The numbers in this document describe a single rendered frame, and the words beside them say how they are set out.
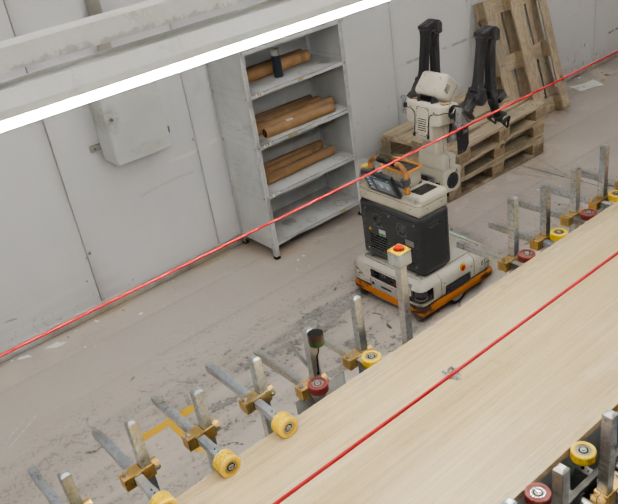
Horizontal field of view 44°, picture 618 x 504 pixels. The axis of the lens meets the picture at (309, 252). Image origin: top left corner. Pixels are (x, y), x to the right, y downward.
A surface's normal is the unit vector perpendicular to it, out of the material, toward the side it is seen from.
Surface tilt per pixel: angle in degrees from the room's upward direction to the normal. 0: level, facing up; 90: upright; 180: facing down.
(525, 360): 0
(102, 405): 0
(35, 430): 0
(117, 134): 90
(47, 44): 90
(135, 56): 61
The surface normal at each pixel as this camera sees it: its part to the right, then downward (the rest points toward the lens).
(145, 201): 0.63, 0.30
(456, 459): -0.14, -0.87
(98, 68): 0.48, -0.16
